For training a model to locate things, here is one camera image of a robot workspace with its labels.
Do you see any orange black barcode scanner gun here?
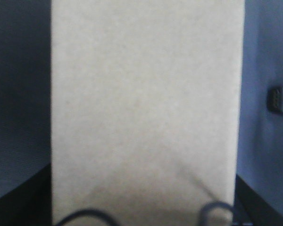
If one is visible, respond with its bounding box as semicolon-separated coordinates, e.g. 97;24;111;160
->
266;85;283;115

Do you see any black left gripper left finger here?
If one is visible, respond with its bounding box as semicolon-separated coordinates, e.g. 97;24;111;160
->
0;164;51;226

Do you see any small brown cardboard package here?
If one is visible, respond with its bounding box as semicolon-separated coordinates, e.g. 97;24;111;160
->
51;0;244;226

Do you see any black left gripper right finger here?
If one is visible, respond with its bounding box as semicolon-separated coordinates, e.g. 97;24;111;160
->
233;176;283;226

